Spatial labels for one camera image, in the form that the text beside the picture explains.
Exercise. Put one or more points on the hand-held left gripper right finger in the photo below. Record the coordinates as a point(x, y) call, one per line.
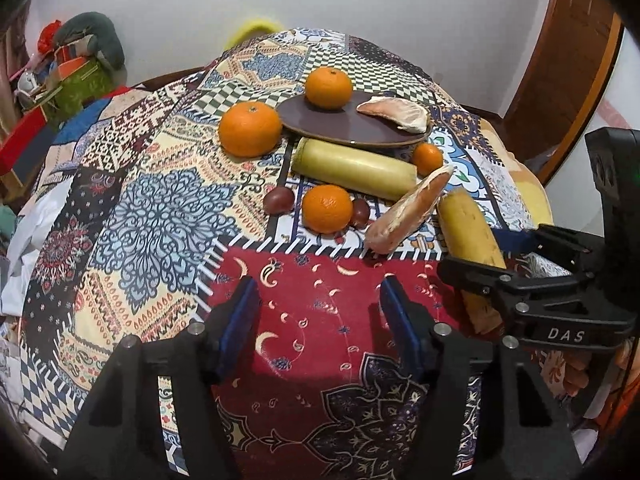
point(397, 310)

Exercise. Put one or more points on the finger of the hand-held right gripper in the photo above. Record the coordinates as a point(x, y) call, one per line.
point(480, 275)
point(515, 240)

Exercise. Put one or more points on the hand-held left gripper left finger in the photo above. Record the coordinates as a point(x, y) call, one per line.
point(242, 310)

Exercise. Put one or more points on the peeled pomelo segment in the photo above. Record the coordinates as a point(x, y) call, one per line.
point(405, 215)
point(400, 115)

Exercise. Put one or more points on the dark red round fruit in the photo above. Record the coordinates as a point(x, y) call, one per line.
point(359, 212)
point(278, 200)

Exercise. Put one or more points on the small orange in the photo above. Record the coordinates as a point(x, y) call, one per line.
point(427, 158)

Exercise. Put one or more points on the medium orange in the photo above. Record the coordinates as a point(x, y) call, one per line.
point(327, 208)

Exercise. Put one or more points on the large orange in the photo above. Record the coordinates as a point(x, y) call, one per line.
point(328, 87)
point(250, 128)

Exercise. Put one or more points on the brown round plate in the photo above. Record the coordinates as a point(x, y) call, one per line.
point(345, 127)

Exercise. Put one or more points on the person's right hand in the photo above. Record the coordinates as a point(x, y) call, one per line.
point(567, 372)

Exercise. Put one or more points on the yellow bed sheet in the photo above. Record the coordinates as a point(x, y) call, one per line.
point(530, 195)

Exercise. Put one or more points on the patchwork patterned blanket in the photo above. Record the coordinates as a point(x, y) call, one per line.
point(165, 220)

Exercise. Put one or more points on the brown wooden wardrobe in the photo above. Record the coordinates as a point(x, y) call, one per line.
point(575, 60)

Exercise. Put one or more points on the white crumpled cloth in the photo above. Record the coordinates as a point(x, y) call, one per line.
point(25, 250)

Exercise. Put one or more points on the teal cloth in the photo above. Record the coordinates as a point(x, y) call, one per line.
point(6, 222)

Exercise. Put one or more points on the green bag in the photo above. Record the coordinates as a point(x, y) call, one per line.
point(82, 87)

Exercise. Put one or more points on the red box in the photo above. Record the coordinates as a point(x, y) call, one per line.
point(20, 140)

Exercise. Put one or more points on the yellow curved chair back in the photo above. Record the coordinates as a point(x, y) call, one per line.
point(250, 27)

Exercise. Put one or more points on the orange box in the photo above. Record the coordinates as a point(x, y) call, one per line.
point(75, 64)

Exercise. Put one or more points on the grey-green plush cushion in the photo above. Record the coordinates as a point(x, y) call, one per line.
point(100, 30)

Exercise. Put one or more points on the red plastic bag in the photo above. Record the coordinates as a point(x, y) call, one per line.
point(49, 35)

